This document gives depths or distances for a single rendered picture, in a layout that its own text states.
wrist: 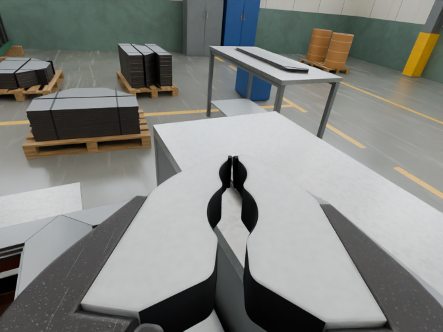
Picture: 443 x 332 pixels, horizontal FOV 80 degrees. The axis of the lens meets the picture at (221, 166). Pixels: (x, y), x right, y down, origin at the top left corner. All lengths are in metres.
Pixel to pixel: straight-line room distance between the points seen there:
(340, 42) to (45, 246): 7.65
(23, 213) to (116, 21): 7.47
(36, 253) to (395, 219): 0.98
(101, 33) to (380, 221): 8.13
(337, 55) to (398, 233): 7.35
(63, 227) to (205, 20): 7.57
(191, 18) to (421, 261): 7.75
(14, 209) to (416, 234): 1.32
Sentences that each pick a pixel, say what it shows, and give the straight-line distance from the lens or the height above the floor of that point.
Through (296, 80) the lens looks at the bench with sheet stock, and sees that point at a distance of 2.51.
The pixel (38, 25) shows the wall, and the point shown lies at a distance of 8.56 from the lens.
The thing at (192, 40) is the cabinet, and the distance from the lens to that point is 8.14.
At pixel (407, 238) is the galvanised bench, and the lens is 0.80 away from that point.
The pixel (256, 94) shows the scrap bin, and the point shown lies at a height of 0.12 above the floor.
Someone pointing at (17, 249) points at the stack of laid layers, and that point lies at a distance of 1.00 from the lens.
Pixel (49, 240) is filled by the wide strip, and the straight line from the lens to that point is 0.97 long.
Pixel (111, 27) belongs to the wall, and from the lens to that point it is 8.44.
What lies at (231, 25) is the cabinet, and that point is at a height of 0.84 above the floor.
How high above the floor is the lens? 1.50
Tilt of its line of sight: 32 degrees down
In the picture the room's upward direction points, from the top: 6 degrees clockwise
